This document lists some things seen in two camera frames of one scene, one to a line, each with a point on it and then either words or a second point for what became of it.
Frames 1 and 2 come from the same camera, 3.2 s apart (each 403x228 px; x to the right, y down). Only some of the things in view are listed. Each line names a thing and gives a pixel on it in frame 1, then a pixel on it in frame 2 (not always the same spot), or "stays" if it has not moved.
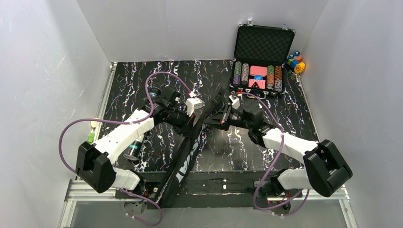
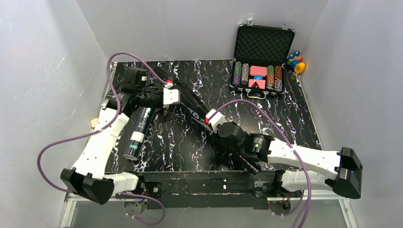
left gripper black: (190, 119) to (184, 95)
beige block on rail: (94, 123) stays
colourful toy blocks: (294, 61) stays
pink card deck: (258, 71) stays
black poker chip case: (261, 52) stays
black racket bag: (171, 194) to (186, 107)
